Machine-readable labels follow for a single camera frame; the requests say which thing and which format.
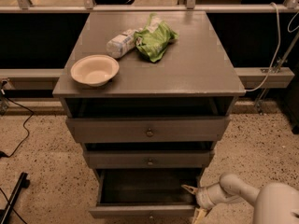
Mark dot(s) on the black stand leg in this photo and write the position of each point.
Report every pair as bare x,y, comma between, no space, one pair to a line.
22,183

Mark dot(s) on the grey middle drawer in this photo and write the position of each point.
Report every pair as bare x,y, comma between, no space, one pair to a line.
147,159

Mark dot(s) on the white paper bowl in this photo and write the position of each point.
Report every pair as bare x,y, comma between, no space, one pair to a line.
94,70

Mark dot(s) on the grey wooden drawer cabinet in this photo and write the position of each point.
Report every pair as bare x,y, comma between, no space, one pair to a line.
193,79

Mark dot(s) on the grey top drawer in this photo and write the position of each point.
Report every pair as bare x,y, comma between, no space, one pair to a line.
140,130

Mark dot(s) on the grey bottom drawer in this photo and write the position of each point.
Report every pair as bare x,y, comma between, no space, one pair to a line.
145,192

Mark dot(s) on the metal tripod stand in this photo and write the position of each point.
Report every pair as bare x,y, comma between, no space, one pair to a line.
259,100

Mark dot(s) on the white blue wrapped package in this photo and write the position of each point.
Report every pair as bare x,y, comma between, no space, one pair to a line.
121,44

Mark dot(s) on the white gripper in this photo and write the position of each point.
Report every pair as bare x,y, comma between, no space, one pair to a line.
202,197

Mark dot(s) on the green snack bag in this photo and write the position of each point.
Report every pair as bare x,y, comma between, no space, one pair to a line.
153,39

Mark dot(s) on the metal railing frame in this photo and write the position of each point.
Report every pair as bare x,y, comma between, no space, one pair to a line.
88,6

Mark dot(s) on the grey drawer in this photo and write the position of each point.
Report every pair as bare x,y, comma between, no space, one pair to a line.
145,192
147,159
140,130

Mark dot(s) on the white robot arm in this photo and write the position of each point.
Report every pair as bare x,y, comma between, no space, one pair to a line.
275,203

